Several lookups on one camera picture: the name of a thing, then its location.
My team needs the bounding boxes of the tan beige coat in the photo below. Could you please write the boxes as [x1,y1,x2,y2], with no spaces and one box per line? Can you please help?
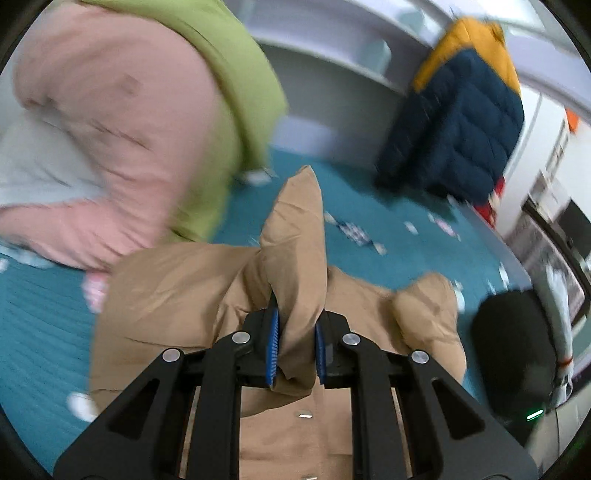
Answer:
[89,167,467,479]

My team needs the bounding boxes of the teal quilted bedspread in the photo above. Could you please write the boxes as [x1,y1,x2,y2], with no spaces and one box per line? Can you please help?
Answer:
[1,150,530,469]

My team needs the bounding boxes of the navy and yellow puffer jacket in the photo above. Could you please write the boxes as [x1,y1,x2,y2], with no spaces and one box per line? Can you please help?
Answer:
[375,17,525,225]

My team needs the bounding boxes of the pink and green puffer jacket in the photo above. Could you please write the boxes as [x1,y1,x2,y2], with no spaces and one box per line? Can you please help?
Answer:
[1,1,287,270]

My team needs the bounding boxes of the white bed headboard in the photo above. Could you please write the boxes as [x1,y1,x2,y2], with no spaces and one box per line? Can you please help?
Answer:
[228,1,590,163]

